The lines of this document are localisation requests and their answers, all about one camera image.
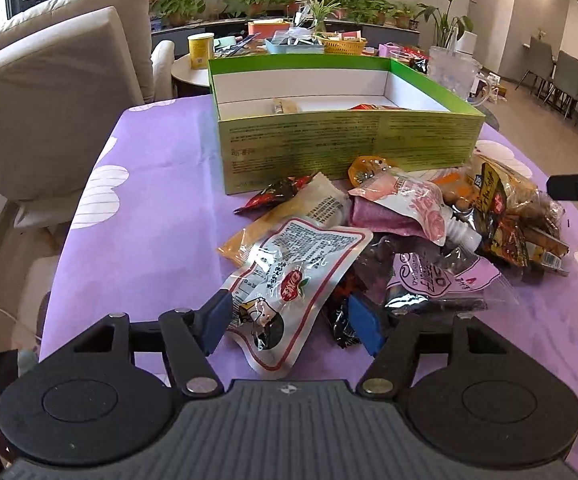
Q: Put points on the beige sofa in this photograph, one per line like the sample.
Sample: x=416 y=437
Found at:
x=59 y=100

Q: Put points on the mint green pouch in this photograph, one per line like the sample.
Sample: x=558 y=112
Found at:
x=226 y=44

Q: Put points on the green cardboard box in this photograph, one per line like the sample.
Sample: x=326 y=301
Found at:
x=319 y=145

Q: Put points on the red black snack packet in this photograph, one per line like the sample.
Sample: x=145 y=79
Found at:
x=274 y=194

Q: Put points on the clear packet of brown snacks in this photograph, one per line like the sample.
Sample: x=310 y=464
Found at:
x=539 y=220

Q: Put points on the blue plastic tray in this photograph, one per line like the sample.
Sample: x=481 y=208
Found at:
x=289 y=47

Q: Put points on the beige yellow snack packet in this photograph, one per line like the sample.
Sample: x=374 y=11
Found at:
x=299 y=210

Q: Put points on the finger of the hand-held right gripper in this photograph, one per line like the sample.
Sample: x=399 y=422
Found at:
x=569 y=187

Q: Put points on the small black orange packet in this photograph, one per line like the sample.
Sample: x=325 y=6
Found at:
x=341 y=320

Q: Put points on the dark pouch with white spout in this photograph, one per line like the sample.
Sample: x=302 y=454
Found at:
x=464 y=230

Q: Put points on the purple printed tablecloth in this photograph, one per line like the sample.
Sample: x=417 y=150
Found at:
x=159 y=200

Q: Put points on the brown foil snack packet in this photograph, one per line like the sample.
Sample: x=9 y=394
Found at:
x=374 y=107

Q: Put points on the red snack bag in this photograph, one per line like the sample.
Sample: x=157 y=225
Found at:
x=419 y=62

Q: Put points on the clear beige stick packet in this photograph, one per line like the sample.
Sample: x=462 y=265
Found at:
x=284 y=106

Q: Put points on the yellow woven basket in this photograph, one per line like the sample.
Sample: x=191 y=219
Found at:
x=341 y=47

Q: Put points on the pink white snack pouch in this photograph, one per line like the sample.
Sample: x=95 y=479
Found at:
x=414 y=205

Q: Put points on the purple snack packet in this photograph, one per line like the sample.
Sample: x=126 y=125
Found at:
x=369 y=217

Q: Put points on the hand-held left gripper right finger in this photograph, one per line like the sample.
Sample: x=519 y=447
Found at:
x=366 y=325

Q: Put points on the clear plastic jug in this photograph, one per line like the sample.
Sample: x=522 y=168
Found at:
x=451 y=72

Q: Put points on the grey dining chair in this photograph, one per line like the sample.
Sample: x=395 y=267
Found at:
x=571 y=72
x=539 y=57

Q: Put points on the pink gift bag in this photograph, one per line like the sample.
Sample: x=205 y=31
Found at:
x=390 y=51

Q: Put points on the black packet with yellow script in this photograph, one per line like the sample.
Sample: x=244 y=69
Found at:
x=494 y=200

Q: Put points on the orange round jelly cup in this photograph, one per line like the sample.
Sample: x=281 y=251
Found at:
x=366 y=170

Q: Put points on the yellow canister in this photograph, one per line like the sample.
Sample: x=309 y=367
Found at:
x=200 y=52

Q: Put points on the dark flat packets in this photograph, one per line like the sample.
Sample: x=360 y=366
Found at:
x=241 y=51

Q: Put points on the white red-bordered snack packet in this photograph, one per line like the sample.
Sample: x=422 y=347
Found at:
x=294 y=270

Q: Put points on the large leafy plant white pot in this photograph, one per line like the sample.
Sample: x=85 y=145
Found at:
x=449 y=25

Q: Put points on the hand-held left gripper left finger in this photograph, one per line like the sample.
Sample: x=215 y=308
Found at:
x=216 y=317

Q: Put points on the round white coffee table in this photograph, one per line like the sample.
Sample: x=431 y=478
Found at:
x=191 y=77

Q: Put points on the dark grey television cabinet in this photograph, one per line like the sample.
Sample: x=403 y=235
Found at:
x=169 y=35

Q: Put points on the clear packet with pink label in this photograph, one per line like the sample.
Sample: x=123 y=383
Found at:
x=429 y=272

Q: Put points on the spider plant in vase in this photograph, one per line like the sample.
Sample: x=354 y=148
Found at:
x=321 y=15

